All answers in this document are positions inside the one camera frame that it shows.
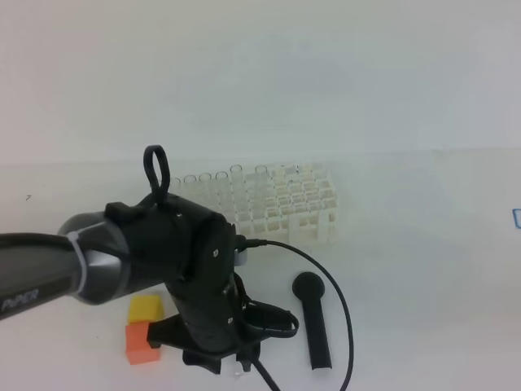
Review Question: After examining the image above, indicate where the clear glass test tube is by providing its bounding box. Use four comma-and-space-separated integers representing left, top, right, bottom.
233, 360, 252, 379

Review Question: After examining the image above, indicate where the orange cube block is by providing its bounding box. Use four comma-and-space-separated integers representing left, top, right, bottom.
125, 322, 161, 365

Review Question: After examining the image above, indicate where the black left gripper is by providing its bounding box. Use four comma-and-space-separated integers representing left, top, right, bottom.
147, 212, 300, 374

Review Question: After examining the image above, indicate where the black plastic scoop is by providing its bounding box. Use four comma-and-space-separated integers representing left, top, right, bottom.
292, 271, 332, 370

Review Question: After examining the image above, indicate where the clear test tube in rack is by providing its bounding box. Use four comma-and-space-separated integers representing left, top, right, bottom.
199, 173, 212, 209
215, 171, 231, 214
230, 165, 247, 215
169, 178, 182, 196
253, 165, 269, 209
182, 174, 198, 201

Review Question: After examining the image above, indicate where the blue marking at table edge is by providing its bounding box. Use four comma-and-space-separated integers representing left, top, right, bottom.
512, 209, 521, 229

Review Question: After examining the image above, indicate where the yellow cube block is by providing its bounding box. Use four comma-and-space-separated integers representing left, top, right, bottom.
127, 295, 164, 323

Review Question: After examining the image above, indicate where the white plastic test tube rack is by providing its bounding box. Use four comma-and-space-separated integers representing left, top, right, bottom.
193, 163, 339, 247

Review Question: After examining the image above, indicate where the black left camera cable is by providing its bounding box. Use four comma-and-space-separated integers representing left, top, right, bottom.
142, 143, 355, 391

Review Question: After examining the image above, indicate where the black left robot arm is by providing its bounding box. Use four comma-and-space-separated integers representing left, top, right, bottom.
1, 195, 299, 374

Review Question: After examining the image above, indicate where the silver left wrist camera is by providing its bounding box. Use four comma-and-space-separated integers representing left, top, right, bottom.
233, 224, 247, 266

